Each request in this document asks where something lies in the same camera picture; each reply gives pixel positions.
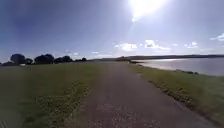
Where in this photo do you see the grey-brown paved path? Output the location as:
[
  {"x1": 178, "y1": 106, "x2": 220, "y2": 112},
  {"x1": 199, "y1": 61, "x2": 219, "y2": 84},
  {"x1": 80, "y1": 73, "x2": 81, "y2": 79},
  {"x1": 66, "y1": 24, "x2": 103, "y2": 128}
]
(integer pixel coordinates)
[{"x1": 68, "y1": 61, "x2": 219, "y2": 128}]

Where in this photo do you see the dark distant shoreline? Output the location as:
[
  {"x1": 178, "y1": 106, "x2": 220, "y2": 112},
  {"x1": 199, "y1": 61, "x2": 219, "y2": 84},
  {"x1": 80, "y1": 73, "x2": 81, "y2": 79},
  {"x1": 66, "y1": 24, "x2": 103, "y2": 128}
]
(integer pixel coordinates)
[{"x1": 87, "y1": 54, "x2": 224, "y2": 63}]

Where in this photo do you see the row of dark trees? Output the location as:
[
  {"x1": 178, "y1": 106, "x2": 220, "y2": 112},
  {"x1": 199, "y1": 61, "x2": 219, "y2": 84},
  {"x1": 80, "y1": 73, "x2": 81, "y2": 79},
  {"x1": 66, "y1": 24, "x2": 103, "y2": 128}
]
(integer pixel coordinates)
[{"x1": 0, "y1": 53, "x2": 88, "y2": 66}]

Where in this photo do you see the green grass bank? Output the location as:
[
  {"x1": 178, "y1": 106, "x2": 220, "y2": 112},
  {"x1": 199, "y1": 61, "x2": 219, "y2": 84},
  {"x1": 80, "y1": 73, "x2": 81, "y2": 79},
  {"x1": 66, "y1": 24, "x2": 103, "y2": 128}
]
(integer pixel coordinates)
[{"x1": 128, "y1": 62, "x2": 224, "y2": 126}]

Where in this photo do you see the green grass field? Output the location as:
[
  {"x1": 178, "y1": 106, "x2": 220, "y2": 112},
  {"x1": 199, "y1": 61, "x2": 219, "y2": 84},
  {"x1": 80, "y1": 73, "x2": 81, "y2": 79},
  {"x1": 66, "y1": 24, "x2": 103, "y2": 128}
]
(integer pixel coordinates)
[{"x1": 0, "y1": 61, "x2": 109, "y2": 128}]

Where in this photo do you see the grey water body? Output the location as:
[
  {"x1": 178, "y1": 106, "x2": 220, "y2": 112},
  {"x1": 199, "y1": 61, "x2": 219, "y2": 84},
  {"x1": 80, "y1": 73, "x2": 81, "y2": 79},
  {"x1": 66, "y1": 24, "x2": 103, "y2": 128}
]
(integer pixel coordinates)
[{"x1": 134, "y1": 57, "x2": 224, "y2": 77}]

